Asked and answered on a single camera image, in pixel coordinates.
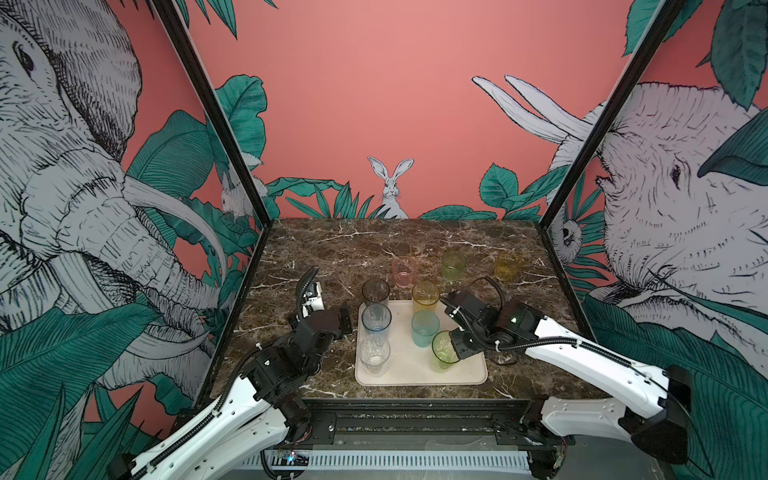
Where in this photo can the tall green plastic cup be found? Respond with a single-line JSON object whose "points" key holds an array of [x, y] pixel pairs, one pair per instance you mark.
{"points": [[444, 354]]}

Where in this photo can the clear plastic cup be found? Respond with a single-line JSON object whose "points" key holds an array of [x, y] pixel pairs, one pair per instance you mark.
{"points": [[374, 352]]}

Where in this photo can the beige plastic tray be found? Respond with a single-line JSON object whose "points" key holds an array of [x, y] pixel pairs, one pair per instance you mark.
{"points": [[409, 364]]}

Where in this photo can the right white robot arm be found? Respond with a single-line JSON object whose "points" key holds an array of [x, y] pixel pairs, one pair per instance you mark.
{"points": [[646, 405]]}

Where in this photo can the orange plastic cup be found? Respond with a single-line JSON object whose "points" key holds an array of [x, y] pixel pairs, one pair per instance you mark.
{"points": [[425, 296]]}

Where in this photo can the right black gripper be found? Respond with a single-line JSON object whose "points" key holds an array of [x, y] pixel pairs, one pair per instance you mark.
{"points": [[456, 340]]}

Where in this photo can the pink plastic cup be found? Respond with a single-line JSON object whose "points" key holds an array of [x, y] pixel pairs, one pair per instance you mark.
{"points": [[404, 271]]}

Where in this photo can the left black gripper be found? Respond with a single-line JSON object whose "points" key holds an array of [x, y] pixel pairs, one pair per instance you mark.
{"points": [[345, 320]]}

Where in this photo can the yellow plastic cup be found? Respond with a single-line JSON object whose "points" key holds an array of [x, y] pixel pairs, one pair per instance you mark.
{"points": [[507, 266]]}

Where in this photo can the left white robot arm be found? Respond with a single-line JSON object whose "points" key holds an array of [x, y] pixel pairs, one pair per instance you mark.
{"points": [[260, 407]]}

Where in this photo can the dark grey plastic cup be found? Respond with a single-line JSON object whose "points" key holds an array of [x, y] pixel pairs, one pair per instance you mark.
{"points": [[375, 291]]}

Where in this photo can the black frame post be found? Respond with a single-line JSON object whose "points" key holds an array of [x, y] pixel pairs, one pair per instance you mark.
{"points": [[172, 21], [651, 39]]}

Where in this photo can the blue plastic cup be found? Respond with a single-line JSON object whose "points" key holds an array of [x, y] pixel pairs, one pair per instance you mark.
{"points": [[376, 318]]}

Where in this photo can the teal frosted plastic cup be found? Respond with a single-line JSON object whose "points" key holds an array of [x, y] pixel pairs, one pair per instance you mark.
{"points": [[424, 326]]}

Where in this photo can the left black frame post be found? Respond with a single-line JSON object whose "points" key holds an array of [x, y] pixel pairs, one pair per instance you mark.
{"points": [[172, 21]]}

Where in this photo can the right black frame post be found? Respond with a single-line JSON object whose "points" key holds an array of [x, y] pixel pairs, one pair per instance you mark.
{"points": [[651, 39]]}

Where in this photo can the white vented strip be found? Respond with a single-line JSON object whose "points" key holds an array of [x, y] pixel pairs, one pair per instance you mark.
{"points": [[515, 462]]}

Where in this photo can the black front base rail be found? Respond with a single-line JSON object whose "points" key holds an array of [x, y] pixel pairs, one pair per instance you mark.
{"points": [[414, 423]]}

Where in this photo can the short green plastic cup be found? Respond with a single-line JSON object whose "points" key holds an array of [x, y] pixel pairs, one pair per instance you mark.
{"points": [[453, 265]]}

